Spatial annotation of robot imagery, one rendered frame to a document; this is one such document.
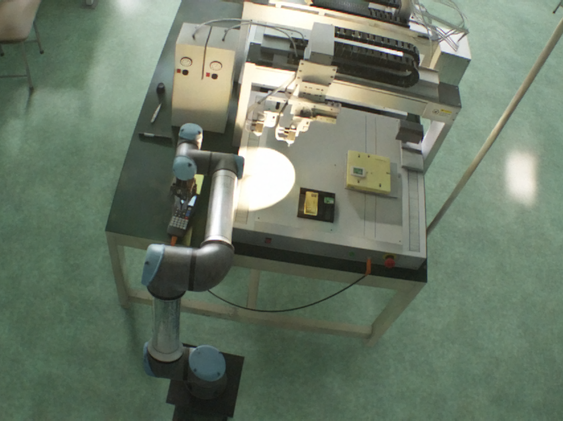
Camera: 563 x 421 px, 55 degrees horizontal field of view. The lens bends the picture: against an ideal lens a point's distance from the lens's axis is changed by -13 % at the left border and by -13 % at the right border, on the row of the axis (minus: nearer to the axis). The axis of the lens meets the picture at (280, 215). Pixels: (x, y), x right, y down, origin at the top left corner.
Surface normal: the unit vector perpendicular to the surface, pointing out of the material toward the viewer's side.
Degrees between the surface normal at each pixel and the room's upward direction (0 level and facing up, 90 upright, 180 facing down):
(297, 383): 0
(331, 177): 0
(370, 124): 0
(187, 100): 90
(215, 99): 90
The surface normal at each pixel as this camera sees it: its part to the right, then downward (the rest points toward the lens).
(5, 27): 0.16, -0.48
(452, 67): -0.10, 0.84
